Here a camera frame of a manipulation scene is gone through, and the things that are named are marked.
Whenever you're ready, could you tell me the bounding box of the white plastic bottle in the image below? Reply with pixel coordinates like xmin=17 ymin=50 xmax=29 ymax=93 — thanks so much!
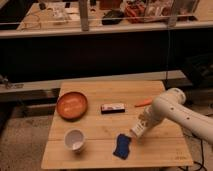
xmin=130 ymin=121 xmax=148 ymax=138

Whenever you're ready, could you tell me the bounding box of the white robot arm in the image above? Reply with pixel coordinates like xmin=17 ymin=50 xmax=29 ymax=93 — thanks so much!
xmin=138 ymin=88 xmax=213 ymax=145

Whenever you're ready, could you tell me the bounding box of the orange carrot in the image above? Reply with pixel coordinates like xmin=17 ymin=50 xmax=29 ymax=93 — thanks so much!
xmin=134 ymin=99 xmax=152 ymax=107

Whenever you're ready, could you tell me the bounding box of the blue cloth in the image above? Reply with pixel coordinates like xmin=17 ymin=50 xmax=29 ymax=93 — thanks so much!
xmin=113 ymin=134 xmax=131 ymax=160

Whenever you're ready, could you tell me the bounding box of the black and white box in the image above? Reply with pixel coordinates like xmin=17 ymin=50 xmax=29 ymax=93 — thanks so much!
xmin=101 ymin=103 xmax=125 ymax=114

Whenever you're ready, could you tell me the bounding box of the white cup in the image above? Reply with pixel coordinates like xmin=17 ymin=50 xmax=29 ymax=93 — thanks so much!
xmin=64 ymin=129 xmax=85 ymax=153

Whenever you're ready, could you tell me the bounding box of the red object on bench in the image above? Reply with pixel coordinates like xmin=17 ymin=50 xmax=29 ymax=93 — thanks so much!
xmin=124 ymin=4 xmax=145 ymax=23

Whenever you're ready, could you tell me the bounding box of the black bag on bench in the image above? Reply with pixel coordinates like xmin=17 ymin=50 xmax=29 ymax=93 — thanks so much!
xmin=102 ymin=10 xmax=124 ymax=25

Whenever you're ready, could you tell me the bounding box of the black cable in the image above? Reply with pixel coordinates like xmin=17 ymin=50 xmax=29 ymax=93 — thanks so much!
xmin=189 ymin=133 xmax=213 ymax=171

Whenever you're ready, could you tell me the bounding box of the metal post right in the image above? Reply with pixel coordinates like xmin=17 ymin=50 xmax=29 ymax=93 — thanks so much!
xmin=167 ymin=0 xmax=183 ymax=28

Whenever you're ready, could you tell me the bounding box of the metal post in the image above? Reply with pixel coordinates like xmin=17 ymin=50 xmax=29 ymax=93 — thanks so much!
xmin=78 ymin=0 xmax=89 ymax=31
xmin=167 ymin=0 xmax=183 ymax=28

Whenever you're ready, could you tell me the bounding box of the grey metal rail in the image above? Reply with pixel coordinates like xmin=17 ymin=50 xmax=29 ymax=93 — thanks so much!
xmin=0 ymin=70 xmax=186 ymax=102

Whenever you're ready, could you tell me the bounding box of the metal post left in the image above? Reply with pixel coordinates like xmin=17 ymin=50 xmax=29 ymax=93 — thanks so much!
xmin=78 ymin=0 xmax=89 ymax=31

